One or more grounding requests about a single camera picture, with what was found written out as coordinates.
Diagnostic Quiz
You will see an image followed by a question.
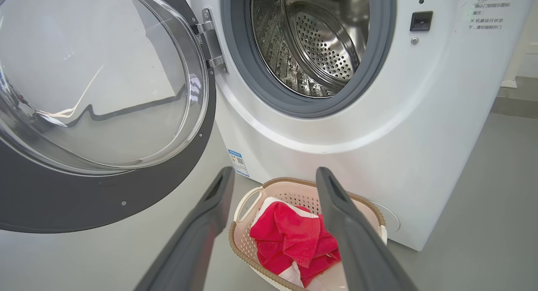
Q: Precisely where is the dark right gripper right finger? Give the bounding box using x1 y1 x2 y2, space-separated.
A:
315 167 419 291

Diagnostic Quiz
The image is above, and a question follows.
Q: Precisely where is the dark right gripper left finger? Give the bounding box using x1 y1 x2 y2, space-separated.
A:
134 166 236 291

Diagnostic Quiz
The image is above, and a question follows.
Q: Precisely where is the red garment with white trim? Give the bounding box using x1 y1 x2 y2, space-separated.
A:
249 201 342 288

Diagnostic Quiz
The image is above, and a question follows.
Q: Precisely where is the red garment with white panel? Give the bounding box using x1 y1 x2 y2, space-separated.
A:
251 196 349 291

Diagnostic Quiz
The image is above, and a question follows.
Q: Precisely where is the black-rimmed glass washer door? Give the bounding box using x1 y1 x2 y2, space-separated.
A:
0 0 217 234

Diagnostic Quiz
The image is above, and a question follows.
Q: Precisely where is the cream basket with brown rim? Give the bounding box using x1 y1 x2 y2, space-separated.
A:
228 177 388 291

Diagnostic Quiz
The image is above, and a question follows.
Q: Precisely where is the white front-load washing machine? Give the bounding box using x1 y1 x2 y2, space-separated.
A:
179 0 538 251

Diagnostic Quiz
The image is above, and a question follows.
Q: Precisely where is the grey rubber door gasket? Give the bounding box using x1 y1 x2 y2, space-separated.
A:
221 0 397 118

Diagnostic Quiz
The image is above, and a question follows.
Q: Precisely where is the metal door hinge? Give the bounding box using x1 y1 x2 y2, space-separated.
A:
195 7 229 74

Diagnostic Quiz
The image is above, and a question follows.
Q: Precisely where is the stainless steel washing machine drum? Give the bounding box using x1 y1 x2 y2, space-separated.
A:
251 0 370 98

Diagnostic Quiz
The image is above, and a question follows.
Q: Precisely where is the black door latch slot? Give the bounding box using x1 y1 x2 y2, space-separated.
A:
410 11 433 32

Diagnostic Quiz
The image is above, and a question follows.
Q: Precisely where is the round white filter cover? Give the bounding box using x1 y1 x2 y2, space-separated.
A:
370 201 401 234

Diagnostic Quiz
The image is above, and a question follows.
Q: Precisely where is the blue energy label sticker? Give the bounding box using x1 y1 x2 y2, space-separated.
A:
227 149 250 177

